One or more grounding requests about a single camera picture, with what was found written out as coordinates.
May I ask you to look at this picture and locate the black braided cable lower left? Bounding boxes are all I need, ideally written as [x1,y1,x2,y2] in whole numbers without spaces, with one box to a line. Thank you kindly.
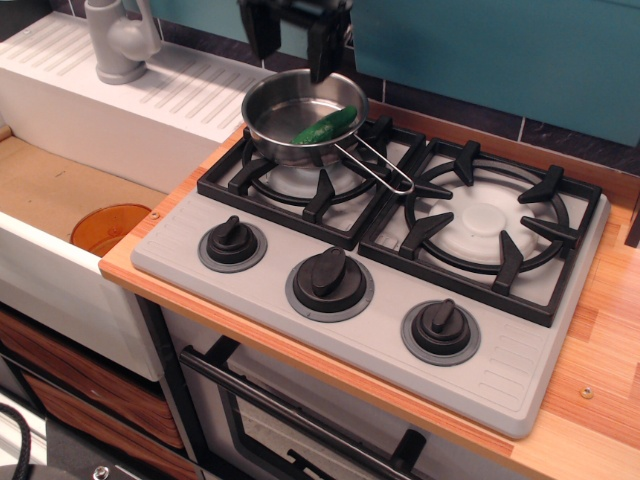
[0,402,34,480]

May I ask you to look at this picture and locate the teal cabinet right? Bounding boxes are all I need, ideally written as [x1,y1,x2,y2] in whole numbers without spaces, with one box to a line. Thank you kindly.
[351,1,639,146]

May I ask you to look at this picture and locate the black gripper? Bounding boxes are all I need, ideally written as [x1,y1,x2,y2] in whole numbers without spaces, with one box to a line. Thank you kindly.
[239,0,354,84]

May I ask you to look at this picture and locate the teal cabinet left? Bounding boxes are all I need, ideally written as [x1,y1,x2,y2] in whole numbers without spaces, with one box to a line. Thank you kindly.
[150,0,308,59]

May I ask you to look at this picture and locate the black right burner grate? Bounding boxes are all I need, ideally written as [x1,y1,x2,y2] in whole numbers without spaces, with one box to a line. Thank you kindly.
[359,139,609,327]

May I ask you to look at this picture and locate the stainless steel pot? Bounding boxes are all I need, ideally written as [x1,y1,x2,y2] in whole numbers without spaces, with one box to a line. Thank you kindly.
[241,69,415,196]

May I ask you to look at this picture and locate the grey toy faucet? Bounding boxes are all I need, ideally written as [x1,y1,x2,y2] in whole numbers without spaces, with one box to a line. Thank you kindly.
[84,0,161,85]

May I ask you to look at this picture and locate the orange plastic plate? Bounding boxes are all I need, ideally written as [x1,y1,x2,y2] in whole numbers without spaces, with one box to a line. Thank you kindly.
[70,203,151,257]

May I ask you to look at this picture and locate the black oven door handle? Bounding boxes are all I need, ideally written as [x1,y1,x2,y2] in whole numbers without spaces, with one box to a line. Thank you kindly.
[179,337,426,479]

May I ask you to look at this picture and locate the black burner grate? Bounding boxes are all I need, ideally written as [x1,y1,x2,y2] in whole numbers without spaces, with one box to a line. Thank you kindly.
[197,116,427,250]
[359,139,609,327]

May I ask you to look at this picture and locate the oven door with window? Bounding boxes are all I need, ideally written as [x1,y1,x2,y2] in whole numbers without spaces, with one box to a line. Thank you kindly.
[163,310,519,479]

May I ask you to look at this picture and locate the black stove knob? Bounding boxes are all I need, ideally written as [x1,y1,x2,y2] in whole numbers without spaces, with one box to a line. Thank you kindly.
[285,247,375,323]
[198,215,268,274]
[401,299,481,367]

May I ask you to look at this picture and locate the black left burner grate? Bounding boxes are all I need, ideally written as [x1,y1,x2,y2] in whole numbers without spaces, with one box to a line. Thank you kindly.
[197,116,427,250]

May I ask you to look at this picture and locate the black middle stove knob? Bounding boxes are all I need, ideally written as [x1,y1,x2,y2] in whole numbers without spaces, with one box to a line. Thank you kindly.
[285,247,375,323]

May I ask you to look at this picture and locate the grey toy stove top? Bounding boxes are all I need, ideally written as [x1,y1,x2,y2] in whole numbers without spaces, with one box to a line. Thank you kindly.
[131,117,610,438]

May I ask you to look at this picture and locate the white toy sink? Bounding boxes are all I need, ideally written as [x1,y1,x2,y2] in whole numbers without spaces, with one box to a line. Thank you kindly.
[1,13,266,381]

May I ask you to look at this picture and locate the wood grain drawer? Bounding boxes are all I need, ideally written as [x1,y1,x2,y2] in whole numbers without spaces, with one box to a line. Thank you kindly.
[1,311,198,479]

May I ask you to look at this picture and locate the black right stove knob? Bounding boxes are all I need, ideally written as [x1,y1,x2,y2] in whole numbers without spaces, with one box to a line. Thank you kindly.
[401,299,481,367]

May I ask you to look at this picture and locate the black left stove knob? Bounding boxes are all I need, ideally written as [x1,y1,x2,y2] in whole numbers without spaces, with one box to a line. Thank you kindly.
[198,215,268,274]

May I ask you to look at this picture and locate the teal cabinet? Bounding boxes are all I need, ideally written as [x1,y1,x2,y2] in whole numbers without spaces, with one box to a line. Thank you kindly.
[351,1,639,146]
[150,0,308,59]

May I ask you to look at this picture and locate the green toy pickle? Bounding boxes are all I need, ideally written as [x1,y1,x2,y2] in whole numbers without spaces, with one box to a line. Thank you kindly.
[291,105,358,145]

